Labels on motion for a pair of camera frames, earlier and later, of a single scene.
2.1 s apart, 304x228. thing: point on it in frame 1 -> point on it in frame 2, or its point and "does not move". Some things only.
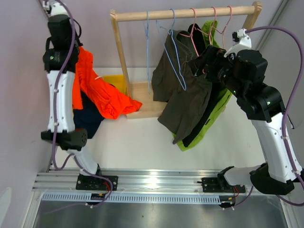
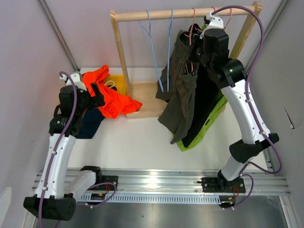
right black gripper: [212, 55] -> [192, 56]
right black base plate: [213, 185] does not move
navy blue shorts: [90, 118] does not move
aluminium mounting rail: [131, 181] does not move
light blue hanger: [147, 27] -> [148, 33]
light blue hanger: [172, 53] -> [169, 30]
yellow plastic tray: [118, 80] does not move
